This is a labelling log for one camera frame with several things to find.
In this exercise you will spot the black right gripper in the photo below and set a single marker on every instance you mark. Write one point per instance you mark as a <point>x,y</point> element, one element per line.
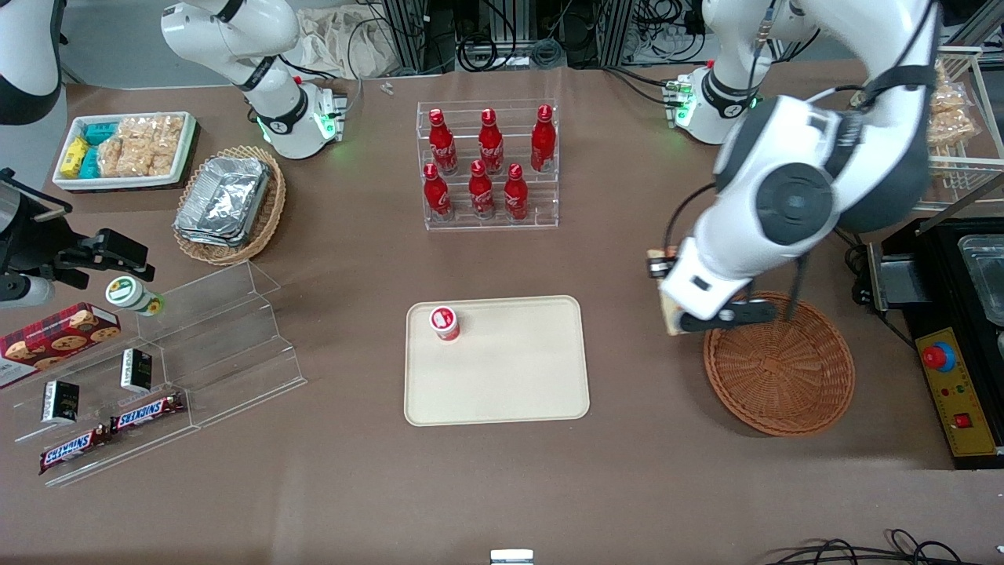
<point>30,239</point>

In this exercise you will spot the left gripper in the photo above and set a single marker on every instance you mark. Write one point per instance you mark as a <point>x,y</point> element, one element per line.
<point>656,267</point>

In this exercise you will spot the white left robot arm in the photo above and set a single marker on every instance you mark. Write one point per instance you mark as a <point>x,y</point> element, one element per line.
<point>792,196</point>

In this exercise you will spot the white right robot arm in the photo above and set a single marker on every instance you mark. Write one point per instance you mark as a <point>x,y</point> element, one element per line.
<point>274,118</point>

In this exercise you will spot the round wicker basket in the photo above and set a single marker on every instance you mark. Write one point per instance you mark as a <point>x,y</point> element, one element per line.
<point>784,377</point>

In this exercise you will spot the white rectangular snack tray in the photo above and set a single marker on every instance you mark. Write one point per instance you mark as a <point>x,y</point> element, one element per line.
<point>188,149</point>

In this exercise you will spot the oval wicker basket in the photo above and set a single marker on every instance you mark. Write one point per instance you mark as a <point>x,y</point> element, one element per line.
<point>271,212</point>

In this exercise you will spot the beige plastic tray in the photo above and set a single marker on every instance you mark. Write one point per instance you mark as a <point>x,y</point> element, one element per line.
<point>510,377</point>

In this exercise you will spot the green sunflower yogurt bottle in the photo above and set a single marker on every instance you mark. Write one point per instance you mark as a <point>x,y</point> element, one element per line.
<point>125,293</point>

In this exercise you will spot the red plaid cookie box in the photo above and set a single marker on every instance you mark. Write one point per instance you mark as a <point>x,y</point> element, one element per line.
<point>55,337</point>

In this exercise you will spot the teal snack packet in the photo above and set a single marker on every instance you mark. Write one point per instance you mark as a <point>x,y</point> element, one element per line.
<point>100,132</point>
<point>90,163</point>

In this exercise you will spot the yellow snack packet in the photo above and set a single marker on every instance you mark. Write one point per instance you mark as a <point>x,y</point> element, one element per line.
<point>74,157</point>

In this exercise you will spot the small black chocolate box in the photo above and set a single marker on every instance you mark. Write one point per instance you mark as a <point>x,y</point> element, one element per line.
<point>60,402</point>
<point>136,370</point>

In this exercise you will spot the bag of rice crackers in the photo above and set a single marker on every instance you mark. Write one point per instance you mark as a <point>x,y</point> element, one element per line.
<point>141,145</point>

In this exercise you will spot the stacked aluminium foil containers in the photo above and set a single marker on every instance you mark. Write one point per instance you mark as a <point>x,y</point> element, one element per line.
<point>223,200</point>

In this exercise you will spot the clear acrylic stepped shelf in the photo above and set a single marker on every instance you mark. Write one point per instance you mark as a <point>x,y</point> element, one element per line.
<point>220,345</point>

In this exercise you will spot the Snickers chocolate bar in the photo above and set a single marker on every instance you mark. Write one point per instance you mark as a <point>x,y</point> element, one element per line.
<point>149,411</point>
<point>74,450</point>

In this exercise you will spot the red cola bottle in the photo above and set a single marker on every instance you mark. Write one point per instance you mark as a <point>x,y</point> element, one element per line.
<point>491,145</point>
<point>481,192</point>
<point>436,195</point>
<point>543,141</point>
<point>515,195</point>
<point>441,145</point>

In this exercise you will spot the black appliance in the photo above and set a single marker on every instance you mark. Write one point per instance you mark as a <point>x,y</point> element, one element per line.
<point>941,275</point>

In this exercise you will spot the clear acrylic bottle rack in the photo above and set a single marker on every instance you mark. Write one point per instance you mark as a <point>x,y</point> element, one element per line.
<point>463,224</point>

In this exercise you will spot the red emergency stop button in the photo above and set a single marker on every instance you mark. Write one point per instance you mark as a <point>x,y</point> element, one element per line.
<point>939,357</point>

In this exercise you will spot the strawberry yogurt drink bottle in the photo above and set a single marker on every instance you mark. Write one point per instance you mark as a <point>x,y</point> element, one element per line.
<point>444,323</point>

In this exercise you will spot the metal pan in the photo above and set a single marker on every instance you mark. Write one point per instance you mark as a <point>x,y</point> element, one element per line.
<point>984,275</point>

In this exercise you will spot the yellow emergency stop panel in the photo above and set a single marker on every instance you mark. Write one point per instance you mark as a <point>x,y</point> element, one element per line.
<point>969,400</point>

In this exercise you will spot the bag of fried snacks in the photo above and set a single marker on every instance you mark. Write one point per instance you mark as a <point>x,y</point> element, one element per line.
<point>949,110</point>

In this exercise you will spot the white cloth bag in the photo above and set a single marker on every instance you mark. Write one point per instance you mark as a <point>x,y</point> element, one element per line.
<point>337,39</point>

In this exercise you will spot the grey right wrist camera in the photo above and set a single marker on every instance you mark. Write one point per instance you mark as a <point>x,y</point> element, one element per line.
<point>23,292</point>

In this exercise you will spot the white table edge bracket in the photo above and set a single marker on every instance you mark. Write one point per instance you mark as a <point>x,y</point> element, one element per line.
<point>511,557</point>

